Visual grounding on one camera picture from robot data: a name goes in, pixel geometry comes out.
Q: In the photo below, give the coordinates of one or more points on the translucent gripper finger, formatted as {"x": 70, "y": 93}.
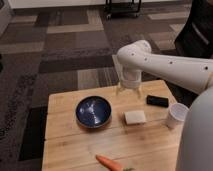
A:
{"x": 138, "y": 92}
{"x": 118, "y": 88}

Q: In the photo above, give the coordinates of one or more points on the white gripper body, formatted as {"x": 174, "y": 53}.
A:
{"x": 130, "y": 79}

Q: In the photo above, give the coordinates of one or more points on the black eraser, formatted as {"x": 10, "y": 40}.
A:
{"x": 157, "y": 101}

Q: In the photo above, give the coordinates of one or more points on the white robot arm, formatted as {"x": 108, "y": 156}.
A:
{"x": 192, "y": 81}

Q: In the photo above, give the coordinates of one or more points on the white sponge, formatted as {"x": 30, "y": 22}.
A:
{"x": 135, "y": 117}

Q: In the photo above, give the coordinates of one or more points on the dark blue bowl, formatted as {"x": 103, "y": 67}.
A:
{"x": 93, "y": 112}

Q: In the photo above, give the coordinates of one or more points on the white paper cup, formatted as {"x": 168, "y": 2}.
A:
{"x": 177, "y": 113}

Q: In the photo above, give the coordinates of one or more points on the black wheeled cart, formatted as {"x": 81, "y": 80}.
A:
{"x": 132, "y": 8}

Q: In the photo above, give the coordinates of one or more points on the black office chair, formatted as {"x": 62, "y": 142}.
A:
{"x": 196, "y": 37}

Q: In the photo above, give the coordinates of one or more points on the orange carrot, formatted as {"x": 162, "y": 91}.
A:
{"x": 110, "y": 164}

